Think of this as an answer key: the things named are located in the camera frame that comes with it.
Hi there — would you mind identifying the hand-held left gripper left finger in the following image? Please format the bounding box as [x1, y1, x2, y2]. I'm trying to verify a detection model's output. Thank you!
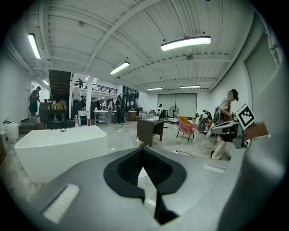
[26, 146, 163, 231]

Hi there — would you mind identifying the person's right forearm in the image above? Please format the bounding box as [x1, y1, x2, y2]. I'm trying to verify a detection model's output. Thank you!
[243, 121, 270, 141]

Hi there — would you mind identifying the black floor fan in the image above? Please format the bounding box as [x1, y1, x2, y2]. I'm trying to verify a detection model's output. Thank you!
[168, 105, 180, 125]

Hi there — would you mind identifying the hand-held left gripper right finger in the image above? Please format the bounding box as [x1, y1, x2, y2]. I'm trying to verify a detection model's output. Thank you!
[143, 146, 231, 231]

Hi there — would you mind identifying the large grey window blind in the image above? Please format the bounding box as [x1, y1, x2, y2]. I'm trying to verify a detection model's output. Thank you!
[157, 93, 198, 118]

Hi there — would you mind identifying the person's grey hoodie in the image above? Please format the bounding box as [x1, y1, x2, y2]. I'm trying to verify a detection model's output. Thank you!
[250, 51, 289, 147]

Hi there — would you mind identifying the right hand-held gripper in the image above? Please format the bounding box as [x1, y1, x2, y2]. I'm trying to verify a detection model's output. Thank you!
[205, 103, 257, 149]

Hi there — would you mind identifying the white marble pedestal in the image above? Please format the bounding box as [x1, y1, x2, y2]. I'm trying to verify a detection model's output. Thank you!
[78, 110, 89, 126]

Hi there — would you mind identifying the dark staircase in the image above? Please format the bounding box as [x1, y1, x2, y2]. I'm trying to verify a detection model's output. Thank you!
[48, 69, 72, 102]

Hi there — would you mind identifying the black mezzanine railing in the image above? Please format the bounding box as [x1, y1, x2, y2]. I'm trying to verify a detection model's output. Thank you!
[74, 82, 118, 95]

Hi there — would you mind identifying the dark wooden vanity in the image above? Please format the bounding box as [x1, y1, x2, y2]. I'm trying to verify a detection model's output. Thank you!
[136, 117, 165, 147]

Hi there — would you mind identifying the metal table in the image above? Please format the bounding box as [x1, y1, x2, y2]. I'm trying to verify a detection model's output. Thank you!
[93, 110, 109, 125]

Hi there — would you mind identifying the dark cluttered shelf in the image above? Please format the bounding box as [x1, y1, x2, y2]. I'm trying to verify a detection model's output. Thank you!
[39, 99, 68, 129]

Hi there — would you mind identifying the white bathtub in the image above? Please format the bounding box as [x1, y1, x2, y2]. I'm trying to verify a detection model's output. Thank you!
[14, 125, 108, 184]

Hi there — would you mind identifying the pink armchair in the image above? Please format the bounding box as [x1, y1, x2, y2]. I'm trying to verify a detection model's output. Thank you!
[176, 115, 197, 142]

